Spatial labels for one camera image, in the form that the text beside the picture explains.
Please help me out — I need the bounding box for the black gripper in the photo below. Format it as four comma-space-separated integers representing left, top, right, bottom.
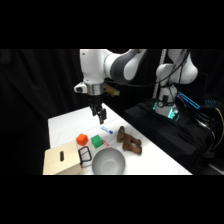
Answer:
87, 94, 108, 125

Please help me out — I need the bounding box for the brown toy deer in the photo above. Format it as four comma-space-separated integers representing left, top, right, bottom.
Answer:
116, 125, 144, 156

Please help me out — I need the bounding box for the grey bowl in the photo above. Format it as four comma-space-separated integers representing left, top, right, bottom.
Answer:
91, 147, 127, 176

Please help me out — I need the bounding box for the blue and white marker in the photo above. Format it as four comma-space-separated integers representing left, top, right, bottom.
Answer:
100, 125, 114, 135

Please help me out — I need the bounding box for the green block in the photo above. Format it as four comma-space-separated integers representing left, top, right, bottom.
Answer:
91, 134, 104, 149

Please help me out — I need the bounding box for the orange block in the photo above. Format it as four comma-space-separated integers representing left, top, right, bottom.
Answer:
75, 133, 89, 147

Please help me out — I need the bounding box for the light wooden box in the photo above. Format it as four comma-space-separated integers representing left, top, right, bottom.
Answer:
42, 140, 85, 176

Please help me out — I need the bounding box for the black robot stand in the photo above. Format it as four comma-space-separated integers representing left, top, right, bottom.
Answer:
123, 99, 224, 176

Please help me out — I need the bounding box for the black curtain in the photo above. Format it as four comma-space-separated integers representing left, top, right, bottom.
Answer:
0, 49, 224, 141

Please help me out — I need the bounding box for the blue lit bar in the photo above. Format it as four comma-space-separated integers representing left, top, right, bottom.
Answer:
176, 91, 201, 111

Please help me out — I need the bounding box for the tan cable wrap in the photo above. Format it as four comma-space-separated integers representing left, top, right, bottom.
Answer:
103, 83, 121, 98

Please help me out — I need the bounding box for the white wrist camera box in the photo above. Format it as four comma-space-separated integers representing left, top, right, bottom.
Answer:
73, 81, 89, 95

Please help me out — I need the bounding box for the black wire frame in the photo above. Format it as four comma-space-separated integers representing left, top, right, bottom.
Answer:
77, 145, 93, 167

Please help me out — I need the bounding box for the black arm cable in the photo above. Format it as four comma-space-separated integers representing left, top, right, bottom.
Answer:
123, 49, 192, 89

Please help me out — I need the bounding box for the yellow cable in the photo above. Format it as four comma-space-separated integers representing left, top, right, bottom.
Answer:
213, 107, 224, 150

